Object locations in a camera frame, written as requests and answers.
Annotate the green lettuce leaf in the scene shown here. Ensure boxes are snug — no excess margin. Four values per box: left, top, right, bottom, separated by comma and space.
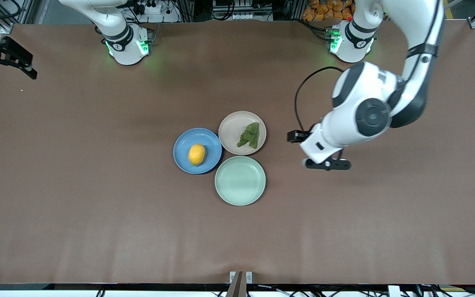
237, 122, 260, 149

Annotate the yellow lemon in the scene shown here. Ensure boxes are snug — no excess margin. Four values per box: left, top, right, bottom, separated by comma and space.
188, 144, 206, 166

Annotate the beige plate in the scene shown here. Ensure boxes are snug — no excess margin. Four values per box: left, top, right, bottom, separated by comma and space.
219, 111, 267, 156

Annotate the mint green plate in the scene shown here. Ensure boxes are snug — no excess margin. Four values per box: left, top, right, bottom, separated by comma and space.
215, 156, 266, 206

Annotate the blue plate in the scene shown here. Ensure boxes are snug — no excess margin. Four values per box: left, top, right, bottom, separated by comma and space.
173, 128, 223, 174

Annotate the orange snack bags pile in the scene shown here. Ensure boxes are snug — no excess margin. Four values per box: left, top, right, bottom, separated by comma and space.
302, 0, 355, 21

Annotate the white power strip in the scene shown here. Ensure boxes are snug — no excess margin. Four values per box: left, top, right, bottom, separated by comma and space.
132, 0, 180, 23

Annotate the brown table cover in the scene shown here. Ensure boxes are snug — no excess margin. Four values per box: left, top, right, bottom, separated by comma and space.
0, 19, 475, 285

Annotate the small metal bracket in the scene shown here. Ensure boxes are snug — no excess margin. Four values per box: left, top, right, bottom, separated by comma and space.
229, 271, 253, 284

